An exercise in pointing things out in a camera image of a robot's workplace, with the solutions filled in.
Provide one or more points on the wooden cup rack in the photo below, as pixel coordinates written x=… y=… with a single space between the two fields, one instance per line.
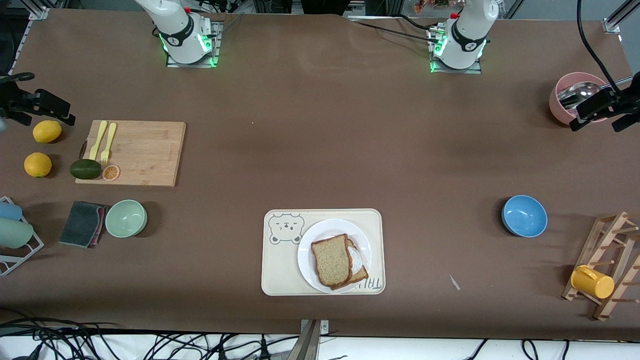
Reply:
x=607 y=235

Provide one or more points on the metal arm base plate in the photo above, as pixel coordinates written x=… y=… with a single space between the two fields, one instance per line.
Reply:
x=192 y=65
x=455 y=71

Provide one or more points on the pink bowl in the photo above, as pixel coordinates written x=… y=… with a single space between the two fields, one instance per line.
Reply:
x=556 y=107

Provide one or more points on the pale green cup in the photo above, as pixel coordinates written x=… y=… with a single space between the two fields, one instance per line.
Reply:
x=14 y=233

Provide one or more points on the light blue cup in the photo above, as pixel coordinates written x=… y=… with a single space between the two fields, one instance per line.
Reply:
x=9 y=211

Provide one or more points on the metal scoop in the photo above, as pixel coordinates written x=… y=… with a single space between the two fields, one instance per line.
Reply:
x=580 y=92

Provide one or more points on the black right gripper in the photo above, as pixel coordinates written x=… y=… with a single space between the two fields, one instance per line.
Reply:
x=15 y=102

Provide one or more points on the yellow plastic fork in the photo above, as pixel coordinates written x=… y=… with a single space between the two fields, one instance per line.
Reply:
x=110 y=137

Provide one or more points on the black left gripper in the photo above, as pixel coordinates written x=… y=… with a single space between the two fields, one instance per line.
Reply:
x=626 y=102

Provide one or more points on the yellow cup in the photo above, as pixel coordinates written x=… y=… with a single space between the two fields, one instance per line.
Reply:
x=592 y=282

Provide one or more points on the dark green avocado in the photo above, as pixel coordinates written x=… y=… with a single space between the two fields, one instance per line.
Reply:
x=85 y=169

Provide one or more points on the pale green bowl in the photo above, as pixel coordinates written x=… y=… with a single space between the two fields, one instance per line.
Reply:
x=126 y=218

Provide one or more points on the aluminium frame profile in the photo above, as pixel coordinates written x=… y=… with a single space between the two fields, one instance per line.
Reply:
x=39 y=13
x=611 y=25

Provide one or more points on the round yellow citrus fruit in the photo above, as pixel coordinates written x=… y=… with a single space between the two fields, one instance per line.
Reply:
x=38 y=165

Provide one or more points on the yellow plastic knife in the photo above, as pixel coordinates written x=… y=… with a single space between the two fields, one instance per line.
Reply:
x=98 y=140

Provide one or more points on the cream bear print tray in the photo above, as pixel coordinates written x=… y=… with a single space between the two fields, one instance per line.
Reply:
x=280 y=272

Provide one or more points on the metal camera stand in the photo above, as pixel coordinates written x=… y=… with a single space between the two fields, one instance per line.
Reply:
x=307 y=345

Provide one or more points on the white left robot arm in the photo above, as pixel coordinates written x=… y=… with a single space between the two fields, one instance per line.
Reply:
x=465 y=30

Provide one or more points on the wooden cutting board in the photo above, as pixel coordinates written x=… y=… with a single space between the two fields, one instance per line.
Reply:
x=145 y=155

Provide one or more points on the toy orange half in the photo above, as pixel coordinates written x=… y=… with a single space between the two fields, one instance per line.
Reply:
x=111 y=173

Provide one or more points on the toy fried egg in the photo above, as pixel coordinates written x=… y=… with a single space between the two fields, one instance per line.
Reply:
x=357 y=260

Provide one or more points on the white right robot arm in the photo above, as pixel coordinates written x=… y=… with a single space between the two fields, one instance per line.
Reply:
x=175 y=25

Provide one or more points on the white round plate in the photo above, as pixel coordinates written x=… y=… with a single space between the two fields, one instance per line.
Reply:
x=310 y=250

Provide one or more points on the oval yellow lemon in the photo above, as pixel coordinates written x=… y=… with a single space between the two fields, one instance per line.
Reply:
x=47 y=131

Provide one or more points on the brown bread slice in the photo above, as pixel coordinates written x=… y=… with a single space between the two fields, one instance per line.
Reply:
x=358 y=278
x=330 y=260

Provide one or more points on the small paper scrap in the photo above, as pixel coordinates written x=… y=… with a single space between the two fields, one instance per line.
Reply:
x=454 y=282

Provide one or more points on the grey and pink folded cloth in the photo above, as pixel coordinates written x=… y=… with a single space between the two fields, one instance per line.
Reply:
x=80 y=224

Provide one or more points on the blue bowl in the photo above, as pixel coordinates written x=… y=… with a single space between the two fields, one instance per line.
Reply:
x=524 y=216

